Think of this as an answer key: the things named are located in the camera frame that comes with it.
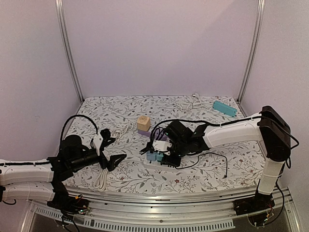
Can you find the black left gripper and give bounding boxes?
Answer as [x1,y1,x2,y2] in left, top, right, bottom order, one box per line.
[70,148,126,172]

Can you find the teal charger plug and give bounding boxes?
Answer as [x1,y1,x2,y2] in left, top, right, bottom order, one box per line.
[156,152,164,162]

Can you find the purple power strip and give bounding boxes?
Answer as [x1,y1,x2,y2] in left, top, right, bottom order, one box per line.
[137,128,168,141]

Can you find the black usb cable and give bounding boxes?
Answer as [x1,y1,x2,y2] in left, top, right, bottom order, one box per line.
[139,127,163,154]

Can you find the light blue charger plug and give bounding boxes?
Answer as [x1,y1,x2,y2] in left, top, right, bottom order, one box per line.
[146,151,157,162]

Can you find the white teal strip cable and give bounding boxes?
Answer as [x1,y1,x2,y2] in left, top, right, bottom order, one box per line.
[178,93,215,112]

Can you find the white power strip cable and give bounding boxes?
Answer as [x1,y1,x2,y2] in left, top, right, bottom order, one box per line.
[93,168,109,192]

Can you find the white power strip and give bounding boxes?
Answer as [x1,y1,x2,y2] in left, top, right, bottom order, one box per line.
[142,159,177,171]

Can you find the beige cube socket adapter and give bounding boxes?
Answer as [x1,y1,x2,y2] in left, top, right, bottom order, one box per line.
[137,116,151,131]

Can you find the teal power strip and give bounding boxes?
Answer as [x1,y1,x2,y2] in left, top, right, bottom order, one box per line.
[212,101,237,117]

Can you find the black charger cable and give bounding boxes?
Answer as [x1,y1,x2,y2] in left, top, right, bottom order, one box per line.
[176,154,228,179]

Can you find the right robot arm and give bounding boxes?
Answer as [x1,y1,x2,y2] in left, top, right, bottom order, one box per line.
[165,106,291,211]

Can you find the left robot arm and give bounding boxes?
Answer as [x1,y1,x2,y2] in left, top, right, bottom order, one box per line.
[0,129,126,210]

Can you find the floral table mat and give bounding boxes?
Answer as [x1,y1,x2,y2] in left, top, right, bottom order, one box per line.
[68,95,265,195]

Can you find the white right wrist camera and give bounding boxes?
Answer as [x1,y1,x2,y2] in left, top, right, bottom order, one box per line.
[152,140,172,153]

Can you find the aluminium front rail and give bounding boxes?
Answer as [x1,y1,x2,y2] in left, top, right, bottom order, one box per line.
[20,186,302,232]

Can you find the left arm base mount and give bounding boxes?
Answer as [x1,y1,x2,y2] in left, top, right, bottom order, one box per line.
[47,193,90,215]

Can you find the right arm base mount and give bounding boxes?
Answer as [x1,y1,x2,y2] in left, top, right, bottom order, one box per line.
[233,192,275,227]

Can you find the left aluminium frame post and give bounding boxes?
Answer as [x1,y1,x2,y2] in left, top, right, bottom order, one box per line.
[55,0,84,103]

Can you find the aluminium frame post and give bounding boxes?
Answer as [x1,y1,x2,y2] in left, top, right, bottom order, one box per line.
[237,0,265,104]
[55,0,84,103]

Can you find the right aluminium frame post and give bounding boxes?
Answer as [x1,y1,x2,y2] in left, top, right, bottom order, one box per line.
[237,0,265,104]

